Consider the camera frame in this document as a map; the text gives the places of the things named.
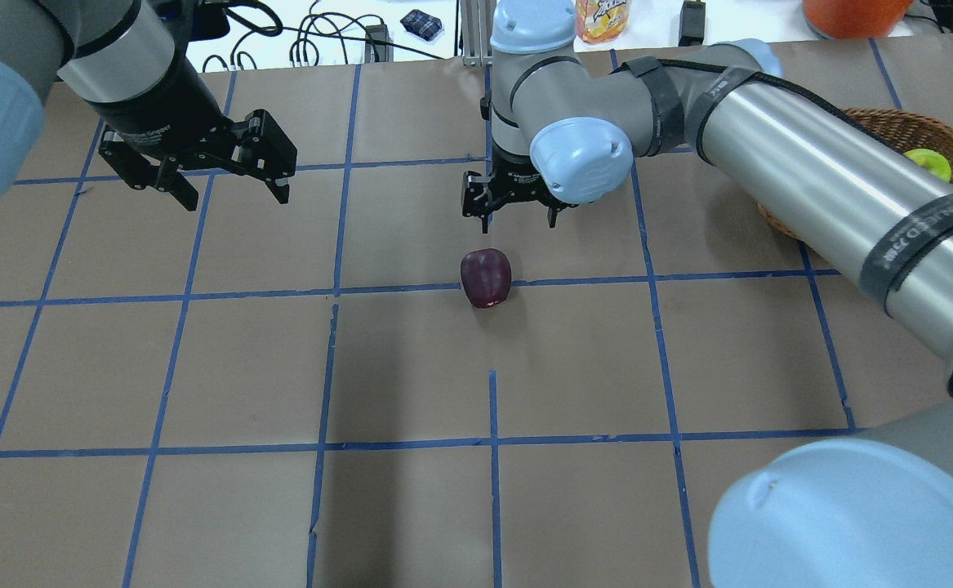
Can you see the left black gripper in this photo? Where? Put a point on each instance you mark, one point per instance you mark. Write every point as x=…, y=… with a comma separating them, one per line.
x=159, y=122

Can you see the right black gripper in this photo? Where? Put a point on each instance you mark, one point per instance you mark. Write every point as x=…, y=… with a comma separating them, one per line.
x=511, y=177

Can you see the dark red apple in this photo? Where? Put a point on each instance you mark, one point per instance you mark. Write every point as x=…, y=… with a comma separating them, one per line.
x=486, y=277

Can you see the green apple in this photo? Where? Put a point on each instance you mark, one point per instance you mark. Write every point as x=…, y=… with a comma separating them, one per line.
x=932, y=161

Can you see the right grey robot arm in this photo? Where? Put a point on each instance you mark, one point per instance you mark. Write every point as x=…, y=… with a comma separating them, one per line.
x=874, y=509

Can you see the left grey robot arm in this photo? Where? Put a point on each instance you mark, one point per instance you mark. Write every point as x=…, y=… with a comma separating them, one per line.
x=127, y=61

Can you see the brown wicker basket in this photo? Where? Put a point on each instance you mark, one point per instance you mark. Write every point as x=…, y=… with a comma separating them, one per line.
x=842, y=181

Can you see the orange juice bottle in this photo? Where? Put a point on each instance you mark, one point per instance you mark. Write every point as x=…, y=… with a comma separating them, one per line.
x=601, y=21

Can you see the black power adapter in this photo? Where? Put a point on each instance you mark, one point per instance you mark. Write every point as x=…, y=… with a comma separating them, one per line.
x=692, y=24

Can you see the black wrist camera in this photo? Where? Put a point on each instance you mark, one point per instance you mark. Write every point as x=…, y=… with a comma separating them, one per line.
x=193, y=21

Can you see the aluminium frame post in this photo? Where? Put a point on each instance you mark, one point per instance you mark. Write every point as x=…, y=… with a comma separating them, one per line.
x=474, y=32

